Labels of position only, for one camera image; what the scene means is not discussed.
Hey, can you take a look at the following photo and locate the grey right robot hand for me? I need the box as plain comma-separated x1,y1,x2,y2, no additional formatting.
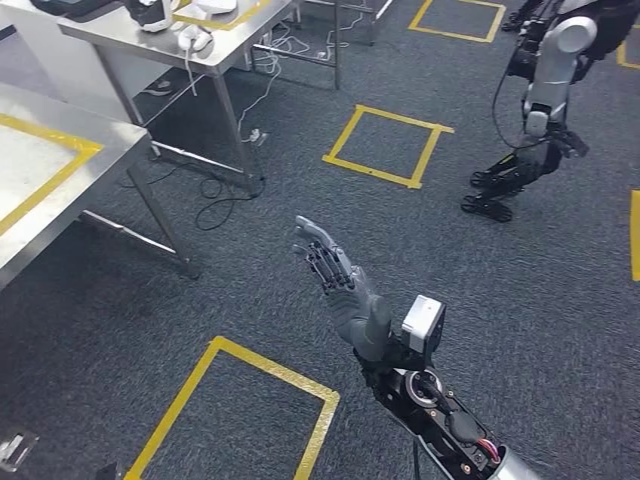
293,215,393,364

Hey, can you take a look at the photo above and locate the stainless steel workbench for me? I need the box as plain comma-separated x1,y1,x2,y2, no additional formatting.
0,82,202,294

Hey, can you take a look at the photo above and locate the yellow tape outline on workbench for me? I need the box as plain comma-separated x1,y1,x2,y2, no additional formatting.
0,112,104,238

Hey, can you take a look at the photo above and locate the steel floor socket with plug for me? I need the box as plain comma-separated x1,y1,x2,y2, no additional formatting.
0,427,41,476

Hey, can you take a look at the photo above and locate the yellow floor tape outline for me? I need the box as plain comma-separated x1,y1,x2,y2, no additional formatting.
629,189,640,284
321,103,456,191
123,335,342,480

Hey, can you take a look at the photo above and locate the black humanoid robot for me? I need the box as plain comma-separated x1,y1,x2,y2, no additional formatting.
460,0,640,225

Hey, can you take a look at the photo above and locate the white flat device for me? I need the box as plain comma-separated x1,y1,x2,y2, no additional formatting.
192,0,239,17

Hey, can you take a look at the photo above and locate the black white device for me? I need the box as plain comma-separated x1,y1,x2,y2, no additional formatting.
124,0,174,34

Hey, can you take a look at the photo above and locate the grey steel side table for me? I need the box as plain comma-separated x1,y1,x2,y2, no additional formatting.
0,0,301,193

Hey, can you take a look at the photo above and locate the black case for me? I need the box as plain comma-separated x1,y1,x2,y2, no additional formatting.
29,0,117,19

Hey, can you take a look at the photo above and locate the black cable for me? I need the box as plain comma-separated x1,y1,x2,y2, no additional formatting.
117,155,267,233

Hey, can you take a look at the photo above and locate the white cable with adapter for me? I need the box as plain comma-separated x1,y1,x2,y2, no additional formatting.
235,52,284,146

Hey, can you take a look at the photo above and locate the steel frame table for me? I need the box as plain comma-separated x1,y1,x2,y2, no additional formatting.
248,0,397,92

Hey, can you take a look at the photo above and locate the white cable bundle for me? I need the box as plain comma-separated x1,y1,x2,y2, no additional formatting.
252,11,366,75

